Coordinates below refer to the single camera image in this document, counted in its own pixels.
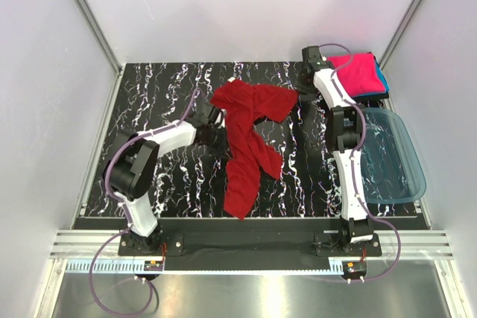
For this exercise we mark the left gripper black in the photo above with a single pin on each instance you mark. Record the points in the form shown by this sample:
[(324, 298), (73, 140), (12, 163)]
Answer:
[(217, 133)]

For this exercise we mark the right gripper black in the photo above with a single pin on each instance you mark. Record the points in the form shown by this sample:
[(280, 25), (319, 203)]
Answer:
[(305, 91)]

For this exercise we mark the red t shirt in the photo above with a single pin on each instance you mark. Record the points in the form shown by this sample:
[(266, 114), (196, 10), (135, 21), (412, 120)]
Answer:
[(245, 104)]

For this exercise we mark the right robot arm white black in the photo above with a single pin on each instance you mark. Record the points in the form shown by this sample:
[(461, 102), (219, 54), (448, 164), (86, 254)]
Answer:
[(345, 135)]

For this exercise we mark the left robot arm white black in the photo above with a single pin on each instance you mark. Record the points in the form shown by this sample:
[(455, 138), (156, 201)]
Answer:
[(129, 171)]

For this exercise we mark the folded pink t shirt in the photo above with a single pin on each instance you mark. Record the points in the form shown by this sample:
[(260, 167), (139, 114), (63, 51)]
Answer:
[(362, 77)]

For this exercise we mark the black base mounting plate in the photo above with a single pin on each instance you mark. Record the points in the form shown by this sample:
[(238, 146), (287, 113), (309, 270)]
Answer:
[(274, 241)]

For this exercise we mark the clear blue plastic bin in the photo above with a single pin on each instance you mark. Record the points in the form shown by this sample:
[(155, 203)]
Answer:
[(391, 171)]

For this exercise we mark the white slotted cable duct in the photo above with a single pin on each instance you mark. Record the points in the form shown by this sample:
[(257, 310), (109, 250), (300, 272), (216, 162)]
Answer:
[(140, 266)]

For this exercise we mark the right aluminium frame post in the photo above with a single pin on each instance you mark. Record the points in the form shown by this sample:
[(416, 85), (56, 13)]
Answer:
[(404, 23)]

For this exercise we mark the aluminium frame post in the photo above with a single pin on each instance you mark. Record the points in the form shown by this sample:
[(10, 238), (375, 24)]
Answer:
[(404, 23), (98, 34)]

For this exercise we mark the aluminium front rail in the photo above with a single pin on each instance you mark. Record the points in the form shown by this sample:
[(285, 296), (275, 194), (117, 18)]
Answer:
[(415, 244)]

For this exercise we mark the left aluminium frame post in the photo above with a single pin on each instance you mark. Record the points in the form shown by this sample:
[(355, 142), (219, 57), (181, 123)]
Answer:
[(98, 34)]

